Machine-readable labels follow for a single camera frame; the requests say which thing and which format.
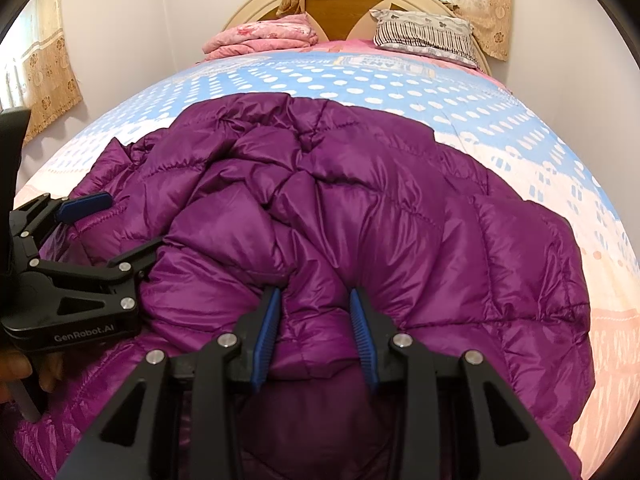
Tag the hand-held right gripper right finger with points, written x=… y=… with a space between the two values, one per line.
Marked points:
x=362 y=330

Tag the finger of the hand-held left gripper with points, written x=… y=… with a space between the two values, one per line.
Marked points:
x=115 y=272
x=82 y=207

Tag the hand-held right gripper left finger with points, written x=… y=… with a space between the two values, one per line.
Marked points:
x=265 y=330

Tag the purple hooded puffer jacket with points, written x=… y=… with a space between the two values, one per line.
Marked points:
x=375 y=220

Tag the person's left hand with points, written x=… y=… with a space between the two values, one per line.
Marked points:
x=12 y=367

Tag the narrow beige floral curtain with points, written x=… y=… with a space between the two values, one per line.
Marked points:
x=45 y=75

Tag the bed with dotted printed sheet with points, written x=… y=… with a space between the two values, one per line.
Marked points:
x=375 y=90

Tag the pink folded blanket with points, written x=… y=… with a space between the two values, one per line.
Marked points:
x=265 y=35

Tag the striped patterned pillow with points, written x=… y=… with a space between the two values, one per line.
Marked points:
x=425 y=35

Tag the cream wooden headboard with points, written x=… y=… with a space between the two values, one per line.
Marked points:
x=345 y=15

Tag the wide beige floral curtain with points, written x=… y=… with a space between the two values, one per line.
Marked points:
x=490 y=10

